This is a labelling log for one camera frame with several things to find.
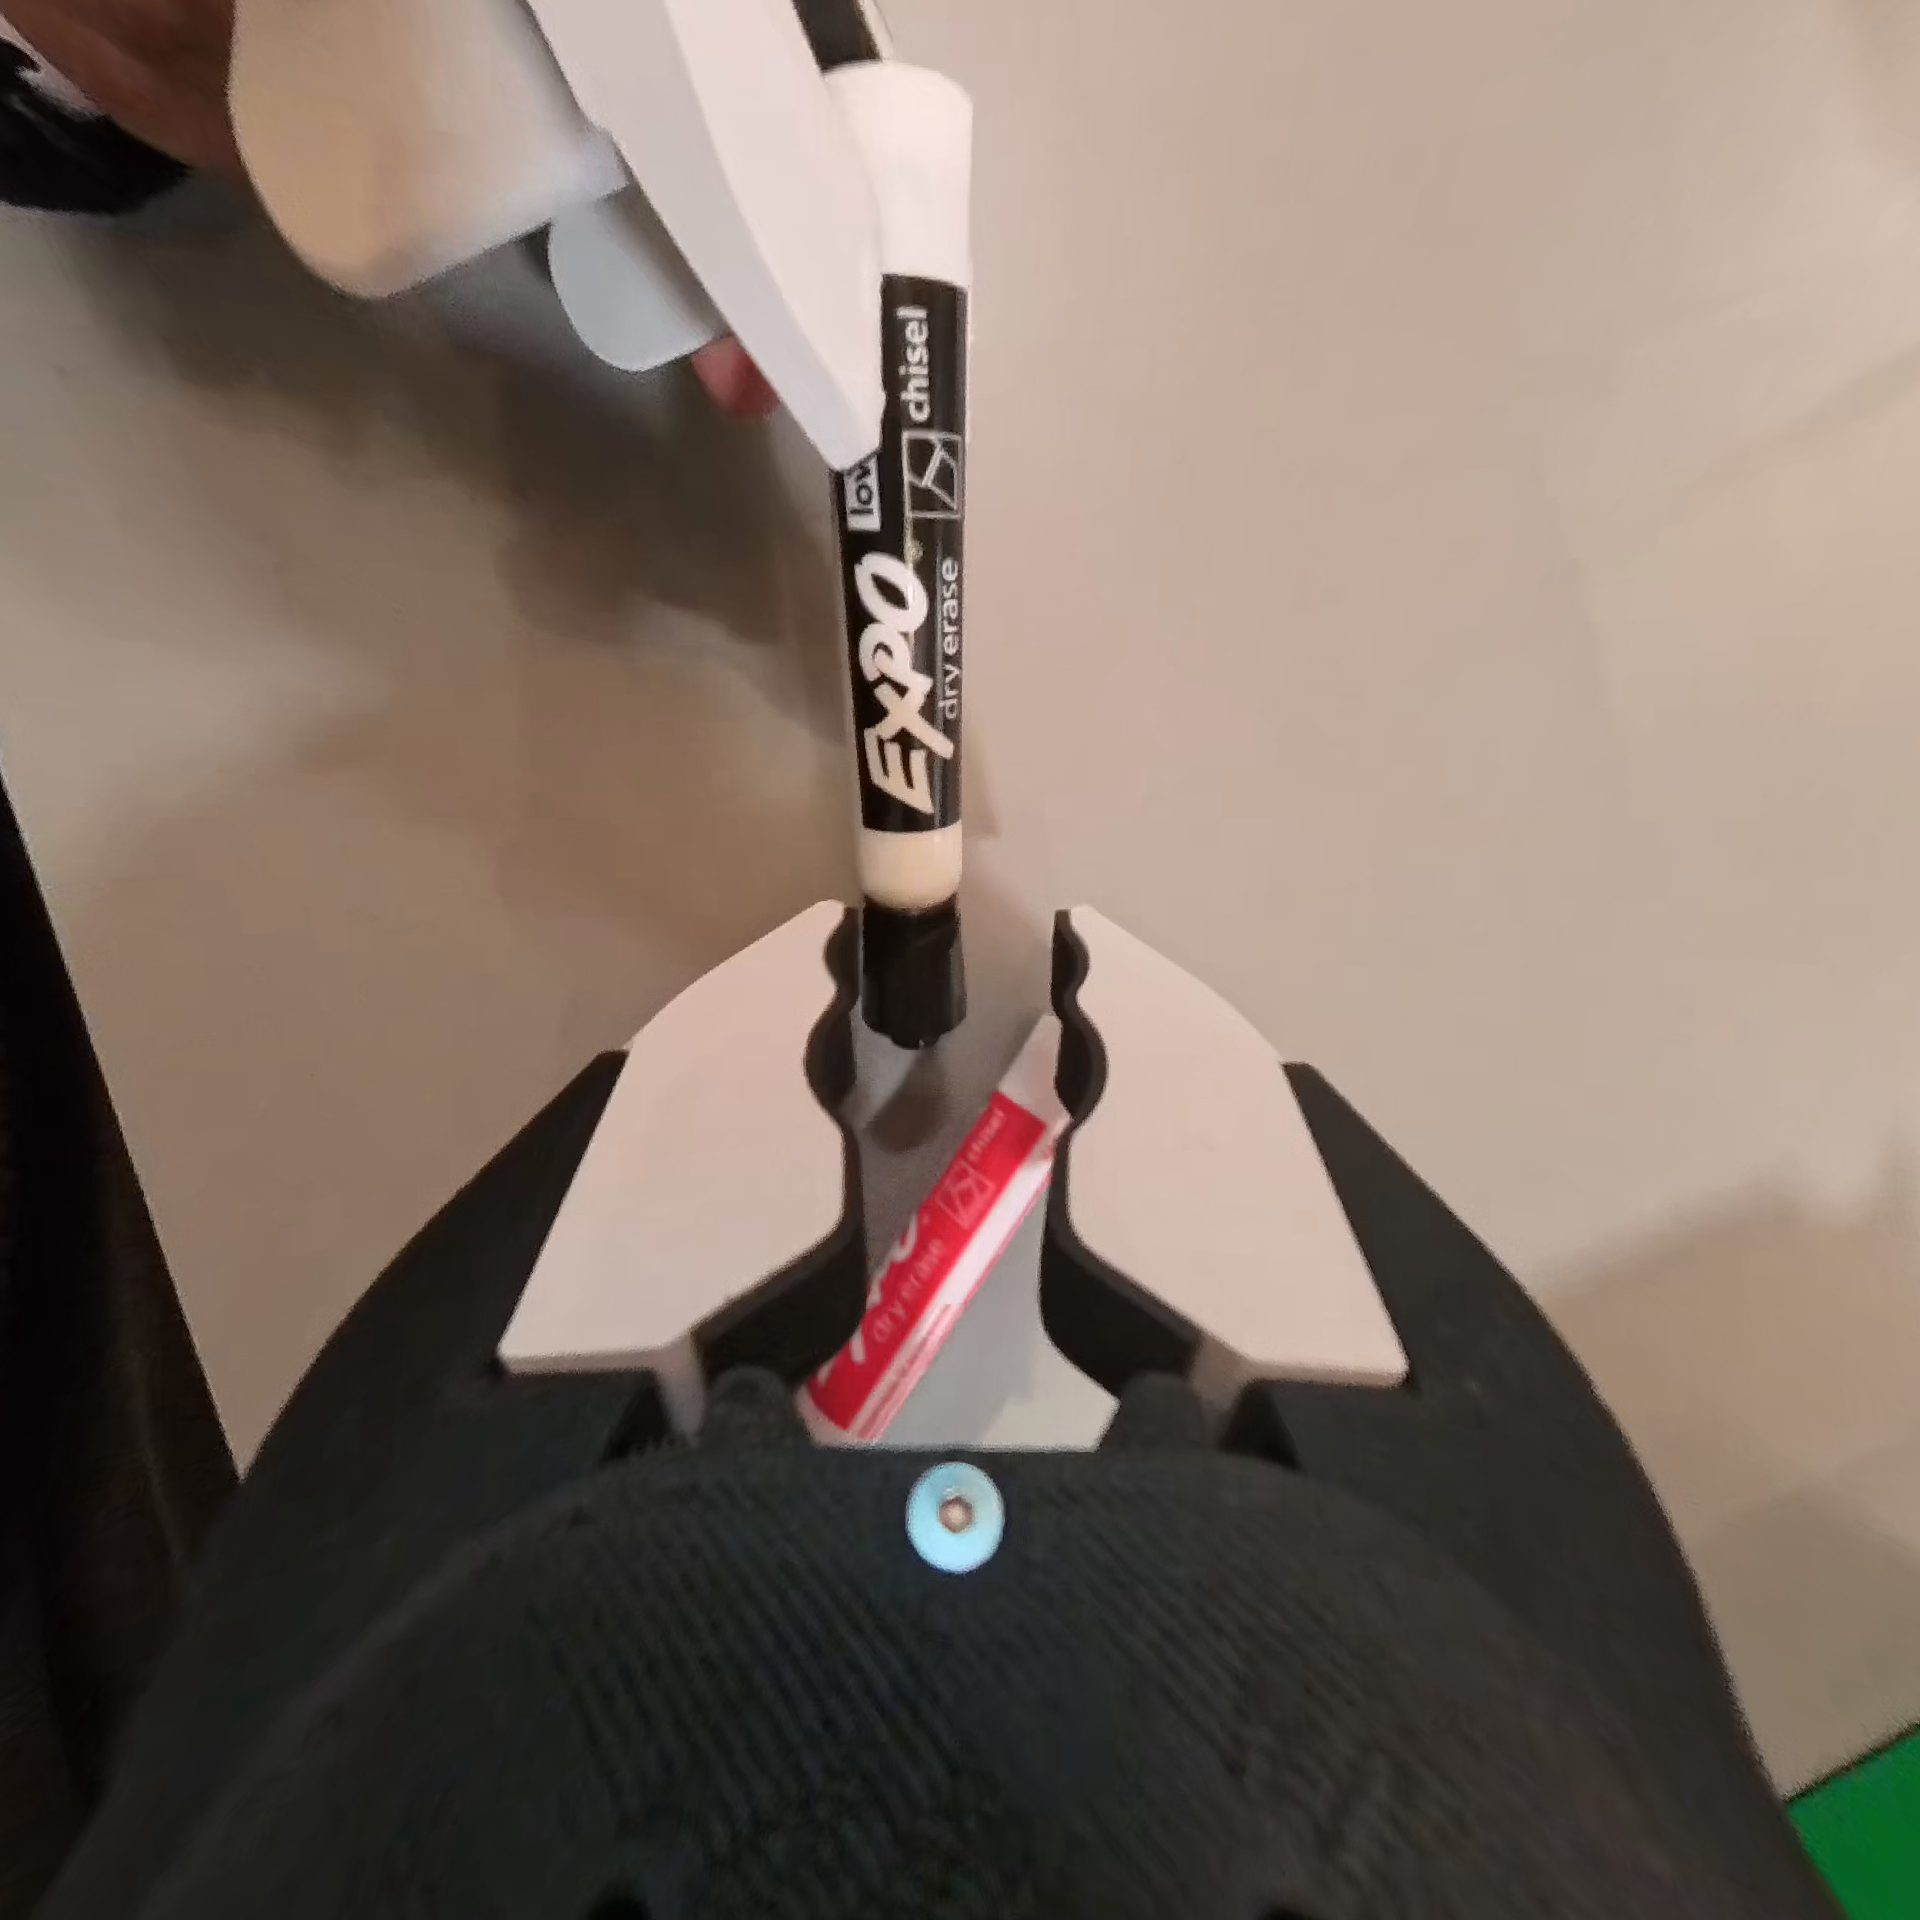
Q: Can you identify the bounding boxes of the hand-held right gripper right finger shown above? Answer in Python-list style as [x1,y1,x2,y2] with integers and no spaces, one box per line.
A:
[1039,905,1411,1420]

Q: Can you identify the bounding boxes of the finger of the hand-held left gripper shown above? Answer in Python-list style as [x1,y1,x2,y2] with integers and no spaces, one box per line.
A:
[508,0,888,472]
[784,0,899,78]

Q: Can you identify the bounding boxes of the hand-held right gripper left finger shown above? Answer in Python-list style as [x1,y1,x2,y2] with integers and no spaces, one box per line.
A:
[496,902,871,1420]

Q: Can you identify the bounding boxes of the red dry erase marker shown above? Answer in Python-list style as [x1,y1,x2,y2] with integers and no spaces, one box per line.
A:
[798,1029,1074,1450]

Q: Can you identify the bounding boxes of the black dry erase marker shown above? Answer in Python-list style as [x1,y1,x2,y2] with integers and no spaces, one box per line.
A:
[828,61,976,1047]

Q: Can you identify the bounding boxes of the person's left hand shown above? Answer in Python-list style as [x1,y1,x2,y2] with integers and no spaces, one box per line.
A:
[24,0,779,421]

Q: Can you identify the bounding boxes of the person's black sweater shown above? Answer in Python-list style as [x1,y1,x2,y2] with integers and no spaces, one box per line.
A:
[0,750,243,1920]

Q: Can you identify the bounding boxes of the green plastic bin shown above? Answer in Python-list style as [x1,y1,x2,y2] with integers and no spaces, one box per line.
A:
[1776,1740,1920,1920]

